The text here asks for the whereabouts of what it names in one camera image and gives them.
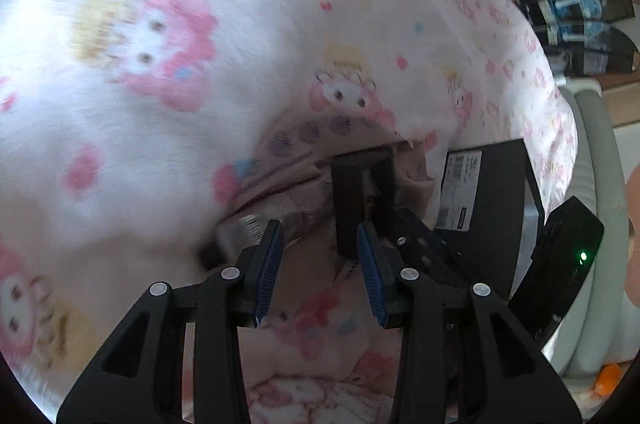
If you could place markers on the beige printed cloth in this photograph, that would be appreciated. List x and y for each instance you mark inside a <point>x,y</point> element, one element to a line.
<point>300,163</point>

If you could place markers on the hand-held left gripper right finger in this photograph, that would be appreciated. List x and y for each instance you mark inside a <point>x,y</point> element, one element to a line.
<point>372,274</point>

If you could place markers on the pink cartoon printed blanket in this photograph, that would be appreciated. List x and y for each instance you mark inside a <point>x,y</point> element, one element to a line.
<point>150,53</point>

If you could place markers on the small orange toy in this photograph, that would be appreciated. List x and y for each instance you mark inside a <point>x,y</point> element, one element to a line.
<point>607,379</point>

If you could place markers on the black square display frame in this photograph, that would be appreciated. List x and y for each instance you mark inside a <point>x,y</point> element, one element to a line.
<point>345,204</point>

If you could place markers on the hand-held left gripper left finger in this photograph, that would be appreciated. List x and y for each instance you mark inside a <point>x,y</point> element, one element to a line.
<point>267,269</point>

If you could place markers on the dark display shelf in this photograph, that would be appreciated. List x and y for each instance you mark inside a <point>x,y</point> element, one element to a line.
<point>575,3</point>

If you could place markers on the grey foil packet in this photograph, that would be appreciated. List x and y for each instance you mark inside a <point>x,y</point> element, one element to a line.
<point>285,216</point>

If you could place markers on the grey-white padded bed frame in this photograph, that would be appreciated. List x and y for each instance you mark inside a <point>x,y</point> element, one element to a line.
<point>595,143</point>

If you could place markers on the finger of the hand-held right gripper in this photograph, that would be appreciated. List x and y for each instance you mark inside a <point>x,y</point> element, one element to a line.
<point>440,254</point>

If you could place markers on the black storage box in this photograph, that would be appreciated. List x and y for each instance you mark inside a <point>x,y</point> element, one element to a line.
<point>500,184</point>

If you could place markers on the person's right forearm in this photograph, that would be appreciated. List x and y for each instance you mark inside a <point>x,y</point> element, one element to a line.
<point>633,244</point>

